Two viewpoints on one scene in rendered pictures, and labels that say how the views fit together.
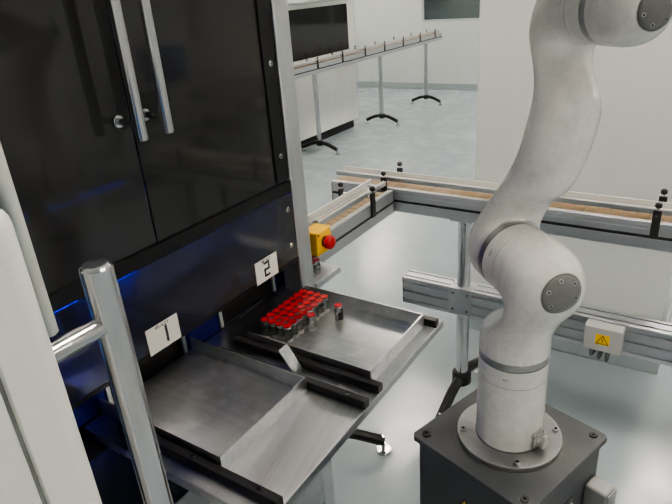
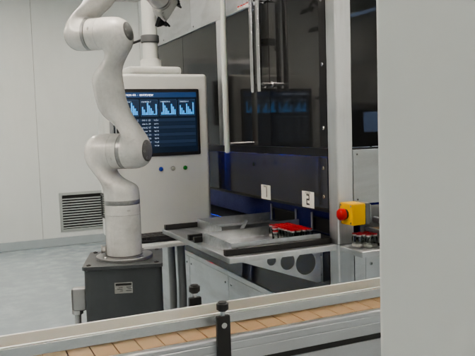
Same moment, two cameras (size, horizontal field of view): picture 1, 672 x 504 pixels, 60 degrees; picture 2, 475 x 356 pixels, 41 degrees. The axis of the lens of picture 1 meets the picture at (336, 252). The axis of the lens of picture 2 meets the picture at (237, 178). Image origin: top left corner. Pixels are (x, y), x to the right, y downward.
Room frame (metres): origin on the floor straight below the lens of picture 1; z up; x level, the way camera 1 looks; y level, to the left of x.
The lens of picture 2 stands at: (2.29, -1.91, 1.29)
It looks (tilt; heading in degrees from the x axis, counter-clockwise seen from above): 5 degrees down; 121
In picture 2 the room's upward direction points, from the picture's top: 2 degrees counter-clockwise
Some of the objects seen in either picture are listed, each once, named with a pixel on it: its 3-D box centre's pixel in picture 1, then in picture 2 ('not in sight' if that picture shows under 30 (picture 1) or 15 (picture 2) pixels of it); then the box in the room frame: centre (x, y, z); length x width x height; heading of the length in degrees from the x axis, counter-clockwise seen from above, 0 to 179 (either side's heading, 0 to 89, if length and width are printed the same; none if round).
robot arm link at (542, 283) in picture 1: (527, 302); (112, 168); (0.83, -0.31, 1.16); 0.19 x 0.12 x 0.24; 11
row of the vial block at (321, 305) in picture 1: (307, 317); (282, 233); (1.27, 0.08, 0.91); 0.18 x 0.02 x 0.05; 145
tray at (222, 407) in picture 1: (204, 394); (247, 222); (1.00, 0.30, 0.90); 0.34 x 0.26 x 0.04; 55
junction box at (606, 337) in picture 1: (603, 336); not in sight; (1.68, -0.89, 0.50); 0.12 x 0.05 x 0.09; 55
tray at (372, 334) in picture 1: (336, 329); (260, 237); (1.22, 0.01, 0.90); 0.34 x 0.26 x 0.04; 55
